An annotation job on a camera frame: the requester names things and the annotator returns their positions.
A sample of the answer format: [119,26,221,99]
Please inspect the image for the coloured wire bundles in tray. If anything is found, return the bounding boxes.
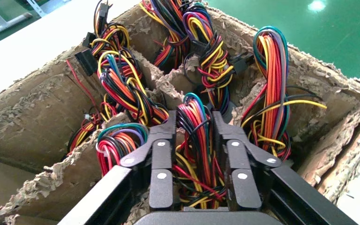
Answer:
[240,25,328,162]

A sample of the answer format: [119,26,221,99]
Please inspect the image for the top centre wire bundle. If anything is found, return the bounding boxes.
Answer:
[181,1,255,114]

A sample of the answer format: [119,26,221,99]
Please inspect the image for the brown cardboard divider box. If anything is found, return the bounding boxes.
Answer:
[0,0,360,225]

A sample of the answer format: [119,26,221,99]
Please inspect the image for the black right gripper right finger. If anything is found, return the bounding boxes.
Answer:
[212,110,359,225]

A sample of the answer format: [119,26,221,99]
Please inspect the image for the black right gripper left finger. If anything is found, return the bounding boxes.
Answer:
[57,110,178,225]

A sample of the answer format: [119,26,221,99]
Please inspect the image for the left multicolour wire bundle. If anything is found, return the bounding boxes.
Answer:
[65,0,170,156]

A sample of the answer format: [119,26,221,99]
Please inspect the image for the lower left wire bundle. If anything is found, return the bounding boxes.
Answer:
[95,122,150,177]

